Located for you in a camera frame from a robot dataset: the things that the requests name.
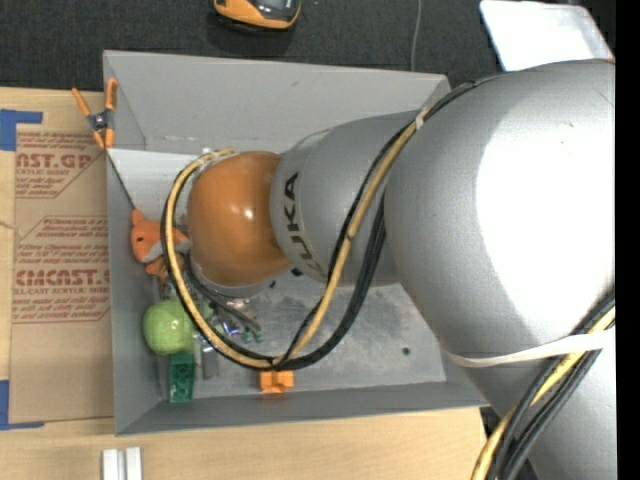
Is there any dark green flat block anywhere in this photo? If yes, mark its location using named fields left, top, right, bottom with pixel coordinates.
left=168, top=351, right=197, bottom=403

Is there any orange toy fox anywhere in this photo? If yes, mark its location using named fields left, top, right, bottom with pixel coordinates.
left=130, top=209, right=192, bottom=278

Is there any grey metal bin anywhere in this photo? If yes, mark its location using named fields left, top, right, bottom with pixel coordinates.
left=102, top=50, right=490, bottom=437

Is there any green apple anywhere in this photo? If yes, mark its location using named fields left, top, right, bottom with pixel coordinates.
left=142, top=297, right=202, bottom=358

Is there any brown cardboard board red print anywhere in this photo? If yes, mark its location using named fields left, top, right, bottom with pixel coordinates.
left=0, top=85, right=117, bottom=432

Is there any small orange block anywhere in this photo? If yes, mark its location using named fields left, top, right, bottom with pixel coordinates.
left=259, top=370, right=297, bottom=395

